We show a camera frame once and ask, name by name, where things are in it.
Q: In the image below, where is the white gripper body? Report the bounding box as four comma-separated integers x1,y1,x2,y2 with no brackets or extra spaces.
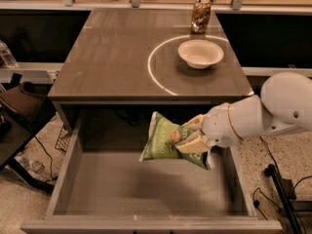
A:
202,103,242,148

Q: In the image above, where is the green jalapeno chip bag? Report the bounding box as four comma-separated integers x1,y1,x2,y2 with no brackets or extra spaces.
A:
139,111,214,170

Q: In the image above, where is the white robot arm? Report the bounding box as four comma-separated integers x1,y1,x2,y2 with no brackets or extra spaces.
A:
175,72,312,153

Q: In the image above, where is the clear plastic water bottle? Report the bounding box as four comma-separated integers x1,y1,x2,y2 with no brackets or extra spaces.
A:
0,40,18,68

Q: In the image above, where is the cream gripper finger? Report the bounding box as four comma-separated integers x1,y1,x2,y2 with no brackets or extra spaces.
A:
175,131,211,154
183,114,204,130

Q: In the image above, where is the black floor cable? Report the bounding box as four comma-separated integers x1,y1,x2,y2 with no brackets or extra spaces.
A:
253,135,312,221

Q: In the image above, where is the white paper bowl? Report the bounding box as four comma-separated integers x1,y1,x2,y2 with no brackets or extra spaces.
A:
177,40,224,69

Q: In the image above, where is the brown patterned drink can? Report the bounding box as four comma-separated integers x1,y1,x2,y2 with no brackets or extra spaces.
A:
191,0,211,33

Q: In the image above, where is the grey drawer cabinet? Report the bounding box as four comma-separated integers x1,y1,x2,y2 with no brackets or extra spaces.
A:
49,9,254,130

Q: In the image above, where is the dark side table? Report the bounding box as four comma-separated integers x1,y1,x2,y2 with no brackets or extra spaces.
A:
0,73,56,193

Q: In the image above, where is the wire mesh basket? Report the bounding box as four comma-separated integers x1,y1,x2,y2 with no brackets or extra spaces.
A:
55,126,71,152

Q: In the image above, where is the open grey top drawer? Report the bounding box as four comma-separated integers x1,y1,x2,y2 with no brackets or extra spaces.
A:
20,110,281,234

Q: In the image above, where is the black floor stand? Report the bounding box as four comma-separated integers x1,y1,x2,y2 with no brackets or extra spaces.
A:
264,164,312,234

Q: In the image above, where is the plastic bottle on floor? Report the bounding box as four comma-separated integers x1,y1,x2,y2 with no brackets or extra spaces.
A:
16,156,49,182

